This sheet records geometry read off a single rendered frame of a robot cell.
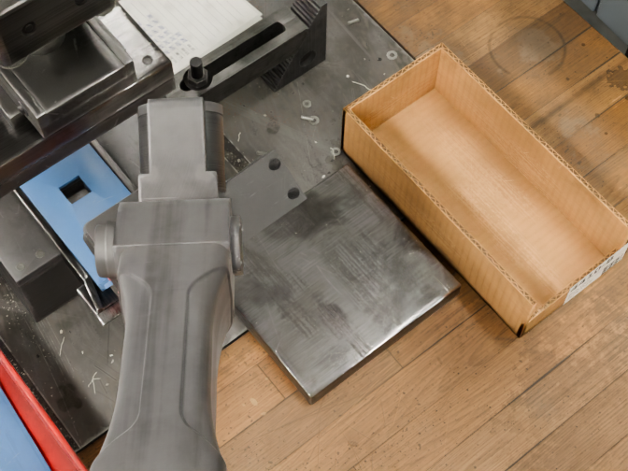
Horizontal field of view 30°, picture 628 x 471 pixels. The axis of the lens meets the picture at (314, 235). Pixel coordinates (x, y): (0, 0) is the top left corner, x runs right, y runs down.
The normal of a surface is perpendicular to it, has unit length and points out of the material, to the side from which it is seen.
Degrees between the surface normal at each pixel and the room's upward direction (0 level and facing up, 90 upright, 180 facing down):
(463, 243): 90
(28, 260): 0
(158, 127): 24
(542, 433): 0
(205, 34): 0
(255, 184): 30
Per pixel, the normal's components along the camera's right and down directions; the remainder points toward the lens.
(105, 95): 0.62, 0.69
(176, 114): 0.03, -0.06
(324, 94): 0.01, -0.47
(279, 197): 0.33, -0.07
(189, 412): -0.01, -0.81
